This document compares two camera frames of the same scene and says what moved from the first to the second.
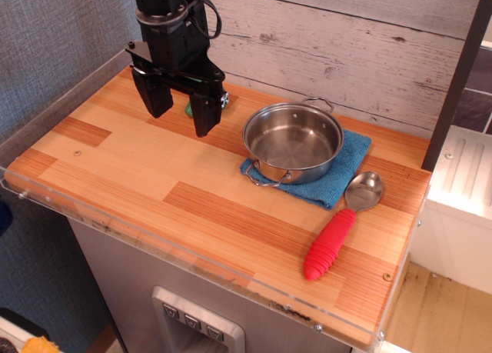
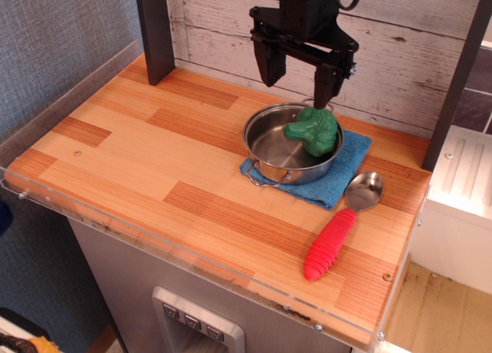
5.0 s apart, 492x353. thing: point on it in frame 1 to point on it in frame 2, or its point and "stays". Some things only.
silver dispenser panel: x=189 y=328 stays
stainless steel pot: x=300 y=140 stays
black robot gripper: x=174 y=49 to x=307 y=23
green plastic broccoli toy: x=188 y=109 to x=317 y=128
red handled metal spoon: x=364 y=191 stays
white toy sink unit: x=453 y=238 stays
